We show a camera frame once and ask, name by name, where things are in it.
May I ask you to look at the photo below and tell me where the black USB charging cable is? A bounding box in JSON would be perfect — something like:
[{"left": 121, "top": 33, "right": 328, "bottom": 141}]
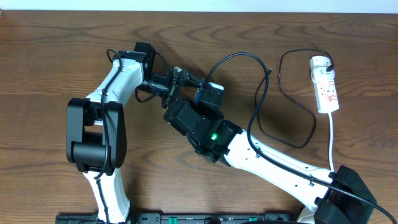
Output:
[{"left": 254, "top": 48, "right": 335, "bottom": 149}]

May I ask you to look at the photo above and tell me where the blue Galaxy smartphone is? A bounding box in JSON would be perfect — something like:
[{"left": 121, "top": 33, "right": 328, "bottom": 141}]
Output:
[{"left": 195, "top": 89, "right": 201, "bottom": 105}]

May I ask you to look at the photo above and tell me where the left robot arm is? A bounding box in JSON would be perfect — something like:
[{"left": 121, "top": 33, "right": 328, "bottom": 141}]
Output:
[{"left": 66, "top": 42, "right": 202, "bottom": 223}]

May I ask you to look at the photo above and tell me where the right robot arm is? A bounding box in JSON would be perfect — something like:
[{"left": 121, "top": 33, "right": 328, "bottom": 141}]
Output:
[{"left": 164, "top": 99, "right": 376, "bottom": 223}]

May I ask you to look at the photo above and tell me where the white charger plug adapter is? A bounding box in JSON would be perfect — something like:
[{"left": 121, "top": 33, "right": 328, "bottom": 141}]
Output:
[{"left": 310, "top": 55, "right": 332, "bottom": 70}]

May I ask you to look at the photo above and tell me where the white power strip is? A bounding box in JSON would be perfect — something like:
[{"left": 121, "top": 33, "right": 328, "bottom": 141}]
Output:
[{"left": 311, "top": 67, "right": 340, "bottom": 114}]

